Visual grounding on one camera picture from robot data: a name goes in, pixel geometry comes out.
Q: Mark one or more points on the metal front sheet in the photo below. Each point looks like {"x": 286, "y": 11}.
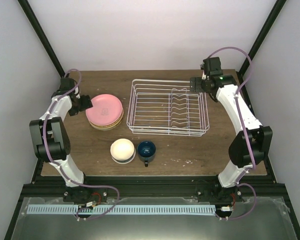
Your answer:
{"x": 262, "y": 218}

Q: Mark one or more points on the right black frame post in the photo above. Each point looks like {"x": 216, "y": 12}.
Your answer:
{"x": 266, "y": 27}

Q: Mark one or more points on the white wire dish rack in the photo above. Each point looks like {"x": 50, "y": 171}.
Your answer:
{"x": 167, "y": 107}

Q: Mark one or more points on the dark blue mug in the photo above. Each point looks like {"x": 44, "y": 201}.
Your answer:
{"x": 146, "y": 152}

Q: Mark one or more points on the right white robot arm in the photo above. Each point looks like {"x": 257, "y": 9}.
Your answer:
{"x": 252, "y": 141}

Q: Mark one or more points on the light blue slotted strip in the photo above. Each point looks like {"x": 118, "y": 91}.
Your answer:
{"x": 55, "y": 209}

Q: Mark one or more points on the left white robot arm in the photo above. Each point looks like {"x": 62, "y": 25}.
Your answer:
{"x": 51, "y": 142}

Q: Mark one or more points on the cream and blue bowl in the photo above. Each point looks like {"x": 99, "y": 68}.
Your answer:
{"x": 122, "y": 149}

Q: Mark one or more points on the cream shallow bowl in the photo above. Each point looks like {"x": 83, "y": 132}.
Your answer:
{"x": 126, "y": 161}

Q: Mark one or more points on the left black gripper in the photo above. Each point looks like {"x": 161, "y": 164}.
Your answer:
{"x": 86, "y": 104}

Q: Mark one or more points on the pink plate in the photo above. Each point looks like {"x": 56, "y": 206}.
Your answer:
{"x": 105, "y": 110}

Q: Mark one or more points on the beige plate stack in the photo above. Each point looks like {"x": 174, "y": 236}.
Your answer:
{"x": 107, "y": 126}

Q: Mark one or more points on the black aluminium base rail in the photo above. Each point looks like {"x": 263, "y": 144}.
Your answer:
{"x": 205, "y": 188}

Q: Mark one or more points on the black frame post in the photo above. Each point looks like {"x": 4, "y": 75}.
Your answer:
{"x": 266, "y": 27}
{"x": 34, "y": 22}

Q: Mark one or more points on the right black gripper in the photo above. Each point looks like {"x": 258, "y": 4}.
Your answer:
{"x": 197, "y": 87}

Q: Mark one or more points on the left black frame post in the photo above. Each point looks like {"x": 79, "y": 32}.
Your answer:
{"x": 34, "y": 22}

